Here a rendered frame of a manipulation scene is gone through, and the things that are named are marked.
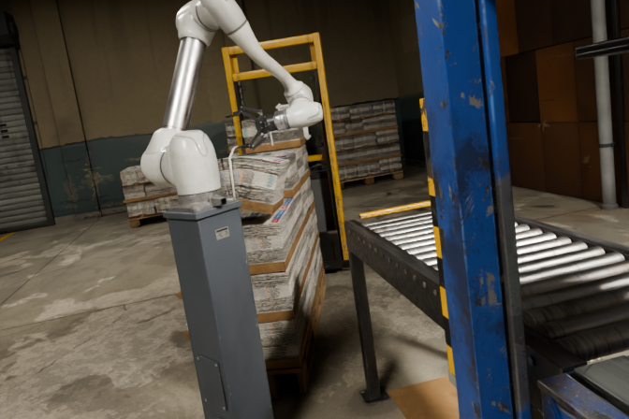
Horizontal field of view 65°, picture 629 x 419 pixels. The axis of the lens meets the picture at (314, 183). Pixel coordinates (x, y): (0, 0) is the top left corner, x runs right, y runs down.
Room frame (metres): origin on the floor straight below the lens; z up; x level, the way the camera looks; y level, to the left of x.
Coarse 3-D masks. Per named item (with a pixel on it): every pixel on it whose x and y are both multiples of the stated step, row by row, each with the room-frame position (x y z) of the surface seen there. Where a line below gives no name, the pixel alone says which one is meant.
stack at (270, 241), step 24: (264, 216) 2.30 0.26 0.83; (288, 216) 2.42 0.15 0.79; (264, 240) 2.14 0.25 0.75; (288, 240) 2.31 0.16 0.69; (312, 240) 3.13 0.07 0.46; (312, 264) 3.00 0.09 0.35; (264, 288) 2.14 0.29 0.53; (288, 288) 2.13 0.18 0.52; (312, 288) 2.87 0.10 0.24; (264, 312) 2.15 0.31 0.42; (264, 336) 2.15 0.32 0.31; (288, 336) 2.13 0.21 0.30; (312, 336) 2.63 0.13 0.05; (312, 360) 2.44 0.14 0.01
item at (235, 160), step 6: (234, 156) 2.24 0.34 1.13; (240, 156) 2.17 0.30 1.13; (222, 162) 2.12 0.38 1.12; (228, 162) 2.12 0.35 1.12; (234, 162) 2.12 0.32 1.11; (240, 162) 2.11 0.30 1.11; (228, 168) 2.12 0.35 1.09; (234, 168) 2.12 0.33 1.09; (240, 168) 2.11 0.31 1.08; (228, 174) 2.11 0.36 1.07; (234, 174) 2.11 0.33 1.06; (240, 174) 2.11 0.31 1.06; (228, 180) 2.11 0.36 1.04; (234, 180) 2.11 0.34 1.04; (240, 180) 2.10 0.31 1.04; (228, 186) 2.11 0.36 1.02; (234, 186) 2.11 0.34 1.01; (228, 192) 2.11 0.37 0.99; (240, 198) 2.11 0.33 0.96
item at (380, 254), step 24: (360, 240) 1.86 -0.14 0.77; (384, 240) 1.69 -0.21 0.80; (384, 264) 1.61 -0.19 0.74; (408, 264) 1.41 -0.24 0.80; (408, 288) 1.42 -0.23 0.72; (432, 288) 1.25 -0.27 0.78; (432, 312) 1.26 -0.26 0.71; (528, 336) 0.89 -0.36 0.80; (528, 360) 0.85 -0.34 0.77; (552, 360) 0.80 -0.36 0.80; (576, 360) 0.79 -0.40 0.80
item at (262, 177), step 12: (252, 156) 2.19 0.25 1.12; (264, 156) 2.28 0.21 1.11; (252, 168) 2.11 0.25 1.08; (264, 168) 2.10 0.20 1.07; (276, 168) 2.09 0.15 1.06; (252, 180) 2.10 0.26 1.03; (264, 180) 2.10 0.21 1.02; (276, 180) 2.09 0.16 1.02; (240, 192) 2.10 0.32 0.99; (252, 192) 2.10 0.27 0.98; (264, 192) 2.09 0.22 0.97; (276, 192) 2.15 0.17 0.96
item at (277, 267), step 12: (300, 228) 2.74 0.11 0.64; (312, 252) 3.05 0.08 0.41; (264, 264) 2.14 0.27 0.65; (276, 264) 2.13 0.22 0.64; (288, 264) 2.21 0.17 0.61; (300, 288) 2.42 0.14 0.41; (276, 312) 2.14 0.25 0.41; (288, 312) 2.13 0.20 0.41; (312, 312) 2.69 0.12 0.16; (276, 360) 2.14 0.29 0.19; (288, 360) 2.13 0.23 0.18; (300, 360) 2.15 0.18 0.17
